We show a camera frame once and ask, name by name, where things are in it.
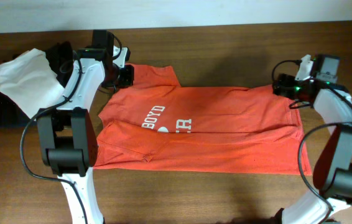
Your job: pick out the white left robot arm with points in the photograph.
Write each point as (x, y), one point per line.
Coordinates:
(67, 139)

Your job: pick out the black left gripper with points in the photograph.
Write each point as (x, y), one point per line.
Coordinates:
(127, 75)

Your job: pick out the orange printed t-shirt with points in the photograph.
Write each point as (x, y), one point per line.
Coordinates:
(156, 124)

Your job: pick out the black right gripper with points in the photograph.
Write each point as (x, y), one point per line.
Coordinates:
(282, 86)

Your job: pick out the black folded garment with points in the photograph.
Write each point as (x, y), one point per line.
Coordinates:
(59, 57)

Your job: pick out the white folded cloth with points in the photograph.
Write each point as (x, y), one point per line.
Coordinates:
(29, 81)

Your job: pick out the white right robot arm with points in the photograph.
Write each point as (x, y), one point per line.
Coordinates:
(331, 189)

